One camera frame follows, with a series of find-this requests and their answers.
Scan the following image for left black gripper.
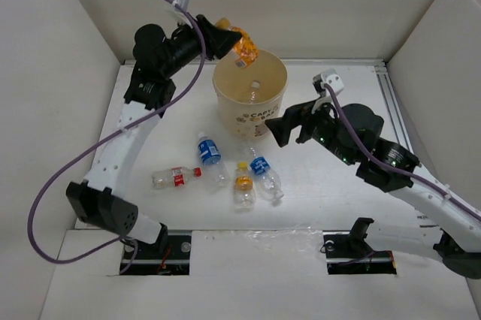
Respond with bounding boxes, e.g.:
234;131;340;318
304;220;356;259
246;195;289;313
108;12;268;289
161;12;241;78

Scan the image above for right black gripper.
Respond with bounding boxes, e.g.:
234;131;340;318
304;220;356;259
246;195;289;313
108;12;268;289
264;92;356;165

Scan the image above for orange juice bottle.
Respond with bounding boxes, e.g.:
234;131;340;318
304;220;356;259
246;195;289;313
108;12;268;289
215;17;259;69

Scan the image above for beige capybara paper bin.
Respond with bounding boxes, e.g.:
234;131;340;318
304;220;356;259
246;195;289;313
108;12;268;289
213;50;288;140

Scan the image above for clear plastic bottle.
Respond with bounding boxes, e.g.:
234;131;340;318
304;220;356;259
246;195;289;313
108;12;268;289
244;81;262;104

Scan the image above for small blue label bottle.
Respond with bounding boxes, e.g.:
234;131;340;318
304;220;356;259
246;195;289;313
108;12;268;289
244;143;284;203

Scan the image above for yellow cap orange label bottle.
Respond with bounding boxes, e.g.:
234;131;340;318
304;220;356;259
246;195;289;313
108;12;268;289
234;162;256;211

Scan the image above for large blue label bottle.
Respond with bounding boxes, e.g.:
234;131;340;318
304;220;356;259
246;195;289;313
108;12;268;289
197;132;230;187

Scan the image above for red label cola bottle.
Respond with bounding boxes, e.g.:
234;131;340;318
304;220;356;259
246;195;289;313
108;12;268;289
151;167;202;189

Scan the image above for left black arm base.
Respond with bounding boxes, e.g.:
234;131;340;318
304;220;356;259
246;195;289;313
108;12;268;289
119;231;192;276

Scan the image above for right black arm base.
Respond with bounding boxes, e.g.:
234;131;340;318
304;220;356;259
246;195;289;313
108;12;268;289
319;231;397;275

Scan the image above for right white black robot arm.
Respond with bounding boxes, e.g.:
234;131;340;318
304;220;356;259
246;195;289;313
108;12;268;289
265;101;480;279

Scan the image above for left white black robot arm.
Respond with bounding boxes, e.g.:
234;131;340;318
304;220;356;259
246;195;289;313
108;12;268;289
66;15;241;258

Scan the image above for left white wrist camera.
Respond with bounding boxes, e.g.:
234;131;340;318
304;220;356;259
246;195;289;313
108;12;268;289
168;0;190;26

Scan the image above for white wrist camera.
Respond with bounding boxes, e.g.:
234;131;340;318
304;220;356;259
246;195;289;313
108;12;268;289
168;0;190;26
313;68;344;111

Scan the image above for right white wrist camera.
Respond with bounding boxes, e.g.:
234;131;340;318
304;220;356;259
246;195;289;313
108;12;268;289
313;68;344;111

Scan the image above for aluminium rail frame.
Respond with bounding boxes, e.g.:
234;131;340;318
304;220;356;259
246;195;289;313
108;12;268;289
123;57;433;223

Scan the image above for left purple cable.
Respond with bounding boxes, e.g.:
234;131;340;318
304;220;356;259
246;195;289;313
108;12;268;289
26;0;207;264

